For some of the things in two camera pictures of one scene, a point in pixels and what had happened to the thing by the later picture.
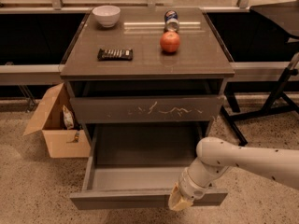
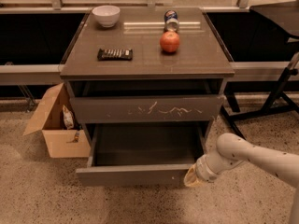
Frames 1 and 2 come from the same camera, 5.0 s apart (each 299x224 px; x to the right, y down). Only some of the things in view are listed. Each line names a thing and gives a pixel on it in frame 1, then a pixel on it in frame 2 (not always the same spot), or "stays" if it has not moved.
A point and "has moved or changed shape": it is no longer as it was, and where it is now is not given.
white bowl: x=106 y=15 stays
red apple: x=169 y=41 stays
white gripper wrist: x=187 y=188 → x=201 y=169
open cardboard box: x=62 y=130 stays
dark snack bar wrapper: x=115 y=54 stays
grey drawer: x=135 y=165 has moved or changed shape
